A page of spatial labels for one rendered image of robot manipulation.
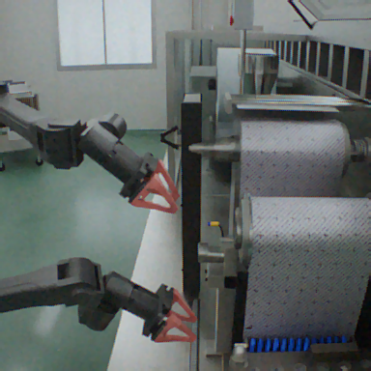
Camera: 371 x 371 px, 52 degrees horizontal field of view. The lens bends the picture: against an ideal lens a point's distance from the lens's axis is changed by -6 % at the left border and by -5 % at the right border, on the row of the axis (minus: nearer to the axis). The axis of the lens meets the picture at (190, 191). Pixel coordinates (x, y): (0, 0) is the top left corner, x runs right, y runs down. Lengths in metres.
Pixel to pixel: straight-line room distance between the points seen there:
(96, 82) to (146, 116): 0.94
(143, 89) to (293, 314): 5.68
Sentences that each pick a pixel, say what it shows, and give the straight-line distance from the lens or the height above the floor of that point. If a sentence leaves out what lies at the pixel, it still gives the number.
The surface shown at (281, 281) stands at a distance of 0.77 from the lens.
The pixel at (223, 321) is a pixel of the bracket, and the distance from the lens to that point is 0.92.
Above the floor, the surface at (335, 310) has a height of 1.10.
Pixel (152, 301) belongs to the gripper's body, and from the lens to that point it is 0.78.
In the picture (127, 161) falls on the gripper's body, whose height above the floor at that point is 1.39.
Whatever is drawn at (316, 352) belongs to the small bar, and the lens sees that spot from 0.83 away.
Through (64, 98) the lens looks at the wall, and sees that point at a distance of 6.63.
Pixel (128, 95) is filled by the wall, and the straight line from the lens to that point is 6.36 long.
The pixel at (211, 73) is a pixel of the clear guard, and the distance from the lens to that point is 1.66.
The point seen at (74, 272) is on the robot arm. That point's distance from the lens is 0.74.
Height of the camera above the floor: 1.61
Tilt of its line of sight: 23 degrees down
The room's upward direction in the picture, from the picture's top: straight up
